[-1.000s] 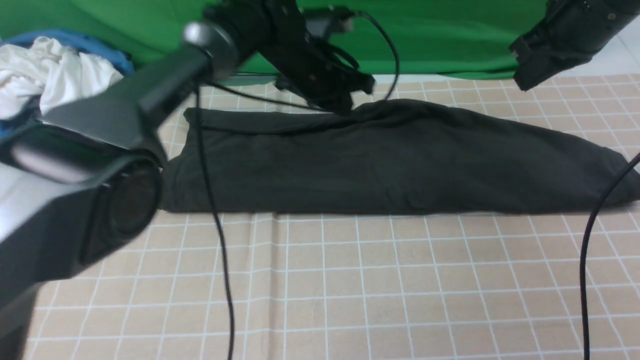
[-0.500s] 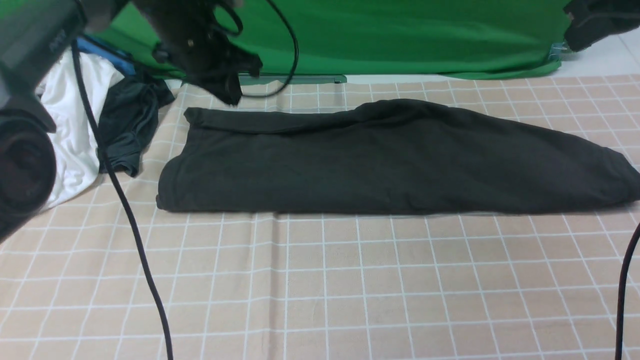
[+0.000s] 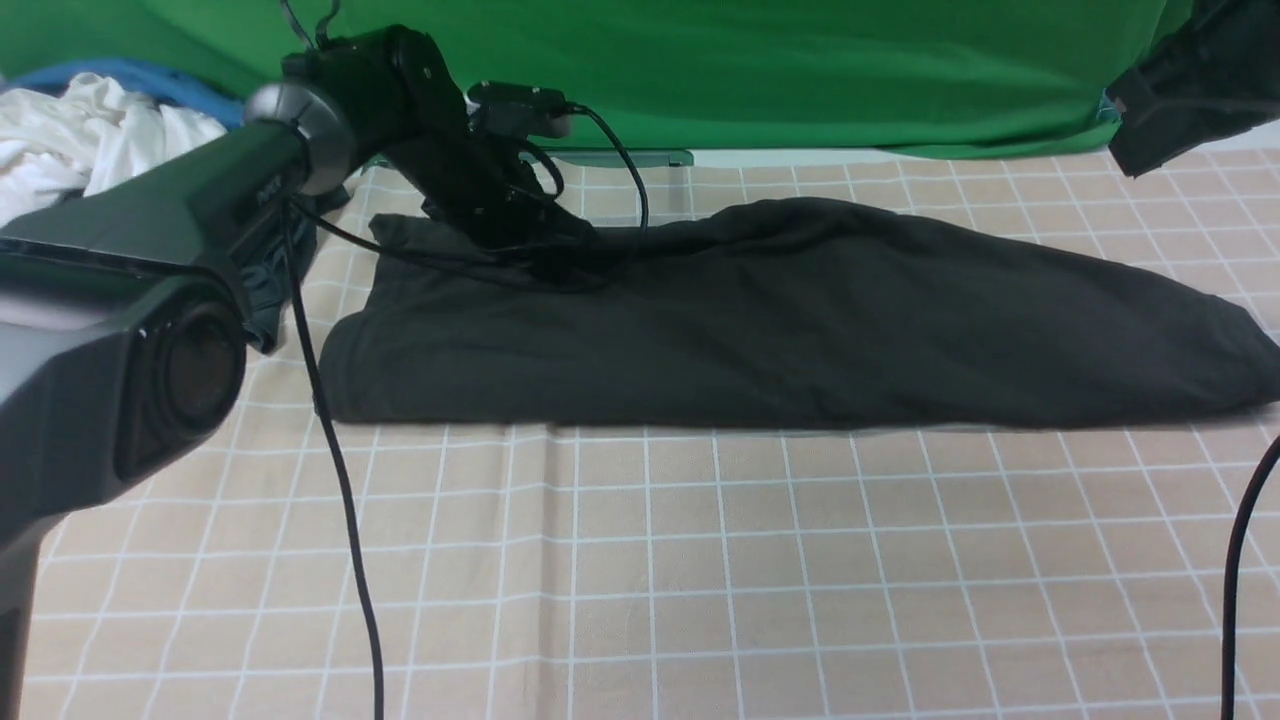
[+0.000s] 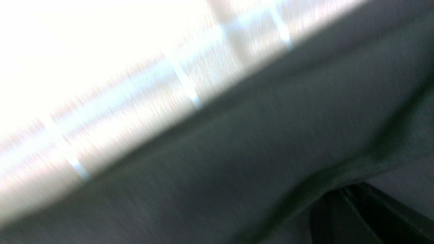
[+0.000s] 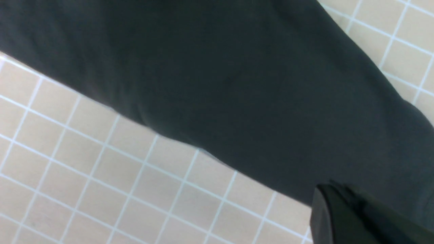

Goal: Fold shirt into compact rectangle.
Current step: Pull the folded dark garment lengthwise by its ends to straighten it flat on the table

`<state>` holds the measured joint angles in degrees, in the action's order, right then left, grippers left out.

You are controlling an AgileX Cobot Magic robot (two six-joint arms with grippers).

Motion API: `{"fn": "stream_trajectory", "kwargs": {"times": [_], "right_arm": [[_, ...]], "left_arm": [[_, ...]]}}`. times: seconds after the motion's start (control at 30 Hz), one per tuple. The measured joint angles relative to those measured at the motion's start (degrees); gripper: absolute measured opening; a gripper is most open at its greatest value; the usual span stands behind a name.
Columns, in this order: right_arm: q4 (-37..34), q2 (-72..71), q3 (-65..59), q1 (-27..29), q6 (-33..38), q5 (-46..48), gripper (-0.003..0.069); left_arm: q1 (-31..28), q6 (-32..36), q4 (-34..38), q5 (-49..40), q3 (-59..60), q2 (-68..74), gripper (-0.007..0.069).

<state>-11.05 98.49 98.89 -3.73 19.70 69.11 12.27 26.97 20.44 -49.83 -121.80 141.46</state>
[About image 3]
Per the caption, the white crumpled garment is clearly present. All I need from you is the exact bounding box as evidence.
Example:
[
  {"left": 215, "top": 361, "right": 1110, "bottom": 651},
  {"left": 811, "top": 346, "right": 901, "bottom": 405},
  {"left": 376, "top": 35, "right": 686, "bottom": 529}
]
[{"left": 1, "top": 73, "right": 227, "bottom": 224}]

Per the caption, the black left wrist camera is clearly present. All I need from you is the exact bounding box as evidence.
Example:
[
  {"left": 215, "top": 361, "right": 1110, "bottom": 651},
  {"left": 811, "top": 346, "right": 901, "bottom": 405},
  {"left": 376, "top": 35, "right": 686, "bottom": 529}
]
[{"left": 463, "top": 81, "right": 572, "bottom": 138}]

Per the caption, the beige checkered table cloth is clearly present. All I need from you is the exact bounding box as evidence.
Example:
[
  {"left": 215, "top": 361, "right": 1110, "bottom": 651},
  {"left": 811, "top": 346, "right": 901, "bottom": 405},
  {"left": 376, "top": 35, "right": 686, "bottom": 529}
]
[{"left": 0, "top": 150, "right": 1280, "bottom": 720}]

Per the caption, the green backdrop cloth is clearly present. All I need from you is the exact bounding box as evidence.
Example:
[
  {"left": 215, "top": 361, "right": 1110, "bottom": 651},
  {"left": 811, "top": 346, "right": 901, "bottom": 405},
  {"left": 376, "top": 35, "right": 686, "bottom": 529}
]
[{"left": 0, "top": 0, "right": 1207, "bottom": 161}]

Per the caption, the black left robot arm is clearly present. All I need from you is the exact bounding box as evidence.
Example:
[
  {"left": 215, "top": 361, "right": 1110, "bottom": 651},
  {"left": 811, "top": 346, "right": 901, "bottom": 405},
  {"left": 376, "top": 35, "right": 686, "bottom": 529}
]
[{"left": 1, "top": 26, "right": 593, "bottom": 719}]

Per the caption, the dark gray long-sleeved shirt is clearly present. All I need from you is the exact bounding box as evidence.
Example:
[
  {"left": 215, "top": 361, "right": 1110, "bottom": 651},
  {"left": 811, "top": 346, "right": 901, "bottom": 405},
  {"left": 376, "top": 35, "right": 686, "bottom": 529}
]
[{"left": 319, "top": 199, "right": 1277, "bottom": 430}]

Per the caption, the dark gray crumpled garment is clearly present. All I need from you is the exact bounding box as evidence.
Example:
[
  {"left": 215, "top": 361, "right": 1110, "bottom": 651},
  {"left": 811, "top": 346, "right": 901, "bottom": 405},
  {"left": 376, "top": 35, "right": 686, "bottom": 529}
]
[{"left": 239, "top": 208, "right": 317, "bottom": 356}]

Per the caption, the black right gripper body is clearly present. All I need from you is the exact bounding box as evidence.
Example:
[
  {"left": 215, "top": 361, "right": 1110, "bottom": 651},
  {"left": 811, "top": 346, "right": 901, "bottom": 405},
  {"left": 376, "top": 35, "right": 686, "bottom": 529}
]
[{"left": 1103, "top": 1, "right": 1279, "bottom": 178}]

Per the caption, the gray-green metal base bar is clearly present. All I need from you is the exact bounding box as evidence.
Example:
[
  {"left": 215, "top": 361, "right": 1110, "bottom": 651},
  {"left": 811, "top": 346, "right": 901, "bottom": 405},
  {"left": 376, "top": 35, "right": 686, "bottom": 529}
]
[{"left": 547, "top": 149, "right": 695, "bottom": 169}]

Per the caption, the blue crumpled garment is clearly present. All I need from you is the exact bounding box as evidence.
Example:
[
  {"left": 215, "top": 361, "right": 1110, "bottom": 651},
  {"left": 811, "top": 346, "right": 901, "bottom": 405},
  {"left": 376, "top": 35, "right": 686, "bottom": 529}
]
[{"left": 3, "top": 56, "right": 244, "bottom": 129}]

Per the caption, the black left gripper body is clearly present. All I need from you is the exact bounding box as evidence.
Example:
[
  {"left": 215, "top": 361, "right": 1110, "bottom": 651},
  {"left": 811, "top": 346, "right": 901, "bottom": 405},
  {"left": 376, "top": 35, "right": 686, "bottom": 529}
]
[{"left": 375, "top": 126, "right": 602, "bottom": 256}]

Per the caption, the black right camera cable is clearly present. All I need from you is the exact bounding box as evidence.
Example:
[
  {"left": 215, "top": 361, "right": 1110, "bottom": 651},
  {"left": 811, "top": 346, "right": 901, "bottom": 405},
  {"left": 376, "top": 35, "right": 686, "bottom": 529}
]
[{"left": 1220, "top": 432, "right": 1280, "bottom": 720}]

